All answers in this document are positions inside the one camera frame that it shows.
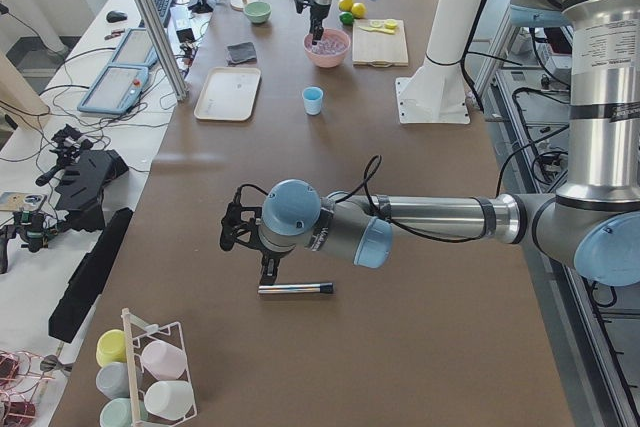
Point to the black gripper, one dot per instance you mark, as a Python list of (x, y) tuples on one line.
[(317, 13), (271, 255)]

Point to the steel muddler black tip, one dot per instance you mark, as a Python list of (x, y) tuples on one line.
[(297, 288)]

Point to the light blue cup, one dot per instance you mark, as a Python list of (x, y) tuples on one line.
[(313, 100)]

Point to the pink bowl of ice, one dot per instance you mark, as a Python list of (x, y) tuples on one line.
[(330, 50)]

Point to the pink cup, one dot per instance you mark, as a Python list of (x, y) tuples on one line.
[(163, 360)]

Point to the white cup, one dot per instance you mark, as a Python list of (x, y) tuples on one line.
[(169, 399)]

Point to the yellow cup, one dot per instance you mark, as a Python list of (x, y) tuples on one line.
[(111, 347)]

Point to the grey cup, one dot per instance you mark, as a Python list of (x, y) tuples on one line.
[(112, 380)]

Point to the mint green cup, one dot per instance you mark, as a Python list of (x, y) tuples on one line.
[(116, 413)]

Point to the green lime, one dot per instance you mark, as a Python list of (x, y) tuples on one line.
[(346, 18)]

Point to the green bowl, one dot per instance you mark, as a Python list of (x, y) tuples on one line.
[(257, 12)]

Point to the wooden cutting board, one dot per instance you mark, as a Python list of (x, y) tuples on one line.
[(377, 49)]

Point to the yellow plastic knife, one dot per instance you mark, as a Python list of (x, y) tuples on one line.
[(382, 30)]

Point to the grey folded cloth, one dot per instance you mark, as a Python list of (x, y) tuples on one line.
[(241, 53)]

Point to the cream rabbit tray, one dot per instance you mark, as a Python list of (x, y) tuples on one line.
[(228, 94)]

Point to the blue teach pendant far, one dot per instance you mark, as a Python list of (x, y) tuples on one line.
[(135, 48)]

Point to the blue teach pendant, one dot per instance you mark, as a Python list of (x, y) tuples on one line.
[(115, 90), (135, 48)]

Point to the black long bar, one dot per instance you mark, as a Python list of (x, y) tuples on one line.
[(89, 279)]

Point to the black computer mouse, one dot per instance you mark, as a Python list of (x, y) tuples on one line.
[(115, 16)]

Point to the blue teach pendant near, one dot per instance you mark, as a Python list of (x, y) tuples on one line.
[(115, 90)]

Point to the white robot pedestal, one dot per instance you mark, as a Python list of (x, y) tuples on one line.
[(436, 92)]

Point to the white wire cup rack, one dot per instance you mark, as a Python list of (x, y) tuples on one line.
[(138, 334)]

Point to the aluminium frame post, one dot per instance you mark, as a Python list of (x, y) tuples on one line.
[(162, 47)]

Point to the black bracket stand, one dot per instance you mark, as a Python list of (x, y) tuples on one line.
[(81, 189)]

